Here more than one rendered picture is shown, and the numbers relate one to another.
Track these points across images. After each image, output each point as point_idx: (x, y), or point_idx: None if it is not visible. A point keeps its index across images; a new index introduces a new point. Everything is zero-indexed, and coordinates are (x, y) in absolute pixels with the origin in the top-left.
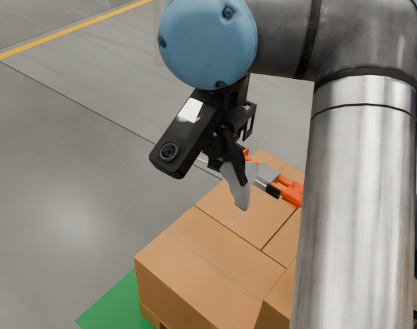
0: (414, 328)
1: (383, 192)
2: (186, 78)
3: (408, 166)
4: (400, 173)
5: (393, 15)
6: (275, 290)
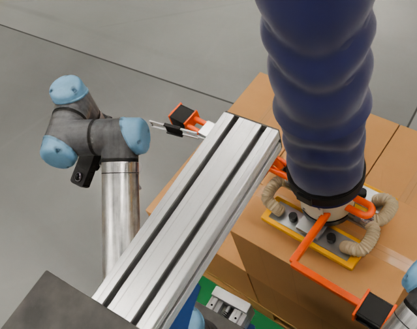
0: (327, 232)
1: (114, 202)
2: (56, 167)
3: (124, 191)
4: (120, 194)
5: (113, 136)
6: (239, 221)
